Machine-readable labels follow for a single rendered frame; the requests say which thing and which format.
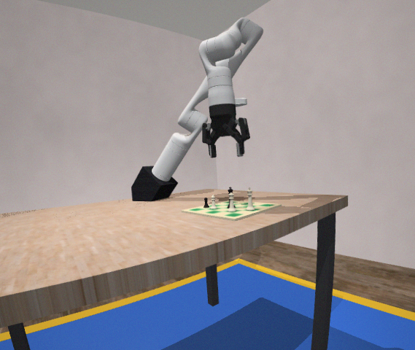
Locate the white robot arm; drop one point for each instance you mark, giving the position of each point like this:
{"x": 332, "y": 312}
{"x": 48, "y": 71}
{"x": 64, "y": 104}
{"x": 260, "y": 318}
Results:
{"x": 221, "y": 63}

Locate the green and cream chessboard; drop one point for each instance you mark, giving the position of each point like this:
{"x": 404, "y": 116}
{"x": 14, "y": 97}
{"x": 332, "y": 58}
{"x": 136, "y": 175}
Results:
{"x": 222, "y": 211}

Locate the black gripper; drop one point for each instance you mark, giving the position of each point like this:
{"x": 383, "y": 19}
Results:
{"x": 223, "y": 123}

